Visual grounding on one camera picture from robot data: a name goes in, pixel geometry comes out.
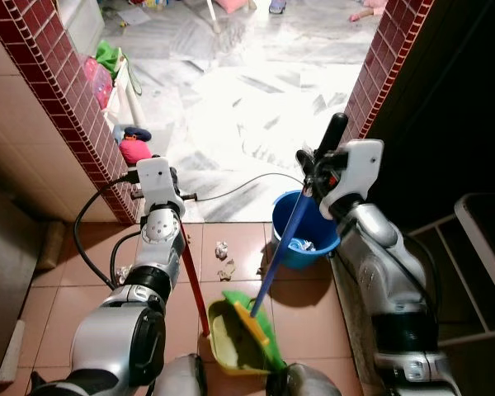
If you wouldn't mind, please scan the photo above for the white plastic pipe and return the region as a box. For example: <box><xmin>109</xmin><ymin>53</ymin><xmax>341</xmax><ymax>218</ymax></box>
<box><xmin>119</xmin><ymin>62</ymin><xmax>146</xmax><ymax>126</ymax></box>

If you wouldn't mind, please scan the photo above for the brown crumpled paper scrap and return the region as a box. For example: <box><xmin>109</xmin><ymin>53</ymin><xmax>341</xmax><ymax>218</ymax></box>
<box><xmin>217</xmin><ymin>262</ymin><xmax>238</xmax><ymax>282</ymax></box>

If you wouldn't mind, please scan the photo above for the blue cloth item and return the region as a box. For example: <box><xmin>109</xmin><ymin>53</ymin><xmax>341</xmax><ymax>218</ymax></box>
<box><xmin>111</xmin><ymin>125</ymin><xmax>153</xmax><ymax>144</ymax></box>

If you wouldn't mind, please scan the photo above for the red cloth bundle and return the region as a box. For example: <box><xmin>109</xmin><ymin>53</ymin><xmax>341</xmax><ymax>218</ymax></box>
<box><xmin>118</xmin><ymin>137</ymin><xmax>154</xmax><ymax>167</ymax></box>

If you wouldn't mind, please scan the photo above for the white board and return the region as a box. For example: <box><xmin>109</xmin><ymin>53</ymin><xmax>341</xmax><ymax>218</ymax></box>
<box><xmin>58</xmin><ymin>0</ymin><xmax>106</xmax><ymax>55</ymax></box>

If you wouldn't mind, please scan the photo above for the silver robot leg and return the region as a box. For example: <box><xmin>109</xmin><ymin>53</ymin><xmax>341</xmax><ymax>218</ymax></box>
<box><xmin>266</xmin><ymin>363</ymin><xmax>344</xmax><ymax>396</ymax></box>
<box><xmin>153</xmin><ymin>353</ymin><xmax>208</xmax><ymax>396</ymax></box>

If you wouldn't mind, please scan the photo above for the blue plastic bucket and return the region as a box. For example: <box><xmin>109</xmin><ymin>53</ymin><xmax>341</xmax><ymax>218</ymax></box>
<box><xmin>271</xmin><ymin>191</ymin><xmax>342</xmax><ymax>270</ymax></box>

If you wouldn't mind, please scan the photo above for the silver right robot leg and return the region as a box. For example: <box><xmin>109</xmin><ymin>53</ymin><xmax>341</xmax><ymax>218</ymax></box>
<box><xmin>266</xmin><ymin>363</ymin><xmax>344</xmax><ymax>396</ymax></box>

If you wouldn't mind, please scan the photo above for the grey floor cable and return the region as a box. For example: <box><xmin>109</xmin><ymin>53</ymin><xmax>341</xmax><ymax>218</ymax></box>
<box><xmin>185</xmin><ymin>171</ymin><xmax>305</xmax><ymax>204</ymax></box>

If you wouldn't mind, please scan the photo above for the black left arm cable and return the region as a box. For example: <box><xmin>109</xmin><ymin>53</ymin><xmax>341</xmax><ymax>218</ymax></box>
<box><xmin>72</xmin><ymin>168</ymin><xmax>143</xmax><ymax>291</ymax></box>

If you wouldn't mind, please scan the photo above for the green cloth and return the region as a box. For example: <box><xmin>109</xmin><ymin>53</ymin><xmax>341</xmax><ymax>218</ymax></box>
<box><xmin>95</xmin><ymin>39</ymin><xmax>125</xmax><ymax>80</ymax></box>

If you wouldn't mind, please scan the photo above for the white stick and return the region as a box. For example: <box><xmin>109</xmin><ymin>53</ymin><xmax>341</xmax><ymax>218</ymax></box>
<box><xmin>204</xmin><ymin>0</ymin><xmax>224</xmax><ymax>35</ymax></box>

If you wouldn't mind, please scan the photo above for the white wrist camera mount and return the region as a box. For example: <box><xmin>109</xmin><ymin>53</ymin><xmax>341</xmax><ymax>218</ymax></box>
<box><xmin>135</xmin><ymin>156</ymin><xmax>187</xmax><ymax>219</ymax></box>
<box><xmin>320</xmin><ymin>139</ymin><xmax>385</xmax><ymax>220</ymax></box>

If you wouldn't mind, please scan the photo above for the pink plastic bag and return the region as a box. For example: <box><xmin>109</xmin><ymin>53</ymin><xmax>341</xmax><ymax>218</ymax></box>
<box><xmin>82</xmin><ymin>55</ymin><xmax>115</xmax><ymax>109</ymax></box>

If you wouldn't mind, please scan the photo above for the trash in bucket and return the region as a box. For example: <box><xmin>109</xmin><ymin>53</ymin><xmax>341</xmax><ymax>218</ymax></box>
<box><xmin>290</xmin><ymin>237</ymin><xmax>317</xmax><ymax>253</ymax></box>

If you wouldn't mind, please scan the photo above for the blue-handled green broom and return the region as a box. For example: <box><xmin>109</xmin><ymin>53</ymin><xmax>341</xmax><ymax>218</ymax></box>
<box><xmin>221</xmin><ymin>186</ymin><xmax>314</xmax><ymax>373</ymax></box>

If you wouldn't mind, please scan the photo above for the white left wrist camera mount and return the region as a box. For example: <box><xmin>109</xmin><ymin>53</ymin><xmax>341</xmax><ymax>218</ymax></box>
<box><xmin>135</xmin><ymin>156</ymin><xmax>187</xmax><ymax>219</ymax></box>

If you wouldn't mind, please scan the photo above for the pink cushion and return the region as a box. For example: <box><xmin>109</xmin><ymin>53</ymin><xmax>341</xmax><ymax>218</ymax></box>
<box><xmin>214</xmin><ymin>0</ymin><xmax>253</xmax><ymax>14</ymax></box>

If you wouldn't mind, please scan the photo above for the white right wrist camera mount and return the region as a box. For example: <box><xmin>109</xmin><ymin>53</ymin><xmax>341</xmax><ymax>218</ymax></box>
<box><xmin>320</xmin><ymin>139</ymin><xmax>385</xmax><ymax>220</ymax></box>

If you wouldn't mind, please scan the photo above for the yellow dustpan with red handle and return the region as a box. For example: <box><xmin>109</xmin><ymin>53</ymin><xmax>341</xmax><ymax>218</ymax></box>
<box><xmin>178</xmin><ymin>216</ymin><xmax>275</xmax><ymax>377</ymax></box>

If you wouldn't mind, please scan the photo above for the silver left robot leg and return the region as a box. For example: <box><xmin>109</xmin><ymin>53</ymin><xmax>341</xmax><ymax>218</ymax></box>
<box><xmin>153</xmin><ymin>353</ymin><xmax>208</xmax><ymax>396</ymax></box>

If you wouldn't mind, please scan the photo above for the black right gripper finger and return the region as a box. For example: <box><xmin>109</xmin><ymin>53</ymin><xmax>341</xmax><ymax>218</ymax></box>
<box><xmin>316</xmin><ymin>112</ymin><xmax>350</xmax><ymax>160</ymax></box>

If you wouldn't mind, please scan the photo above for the grey metal-frame chair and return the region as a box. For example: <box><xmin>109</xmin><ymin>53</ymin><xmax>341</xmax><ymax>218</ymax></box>
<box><xmin>408</xmin><ymin>191</ymin><xmax>495</xmax><ymax>348</ymax></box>

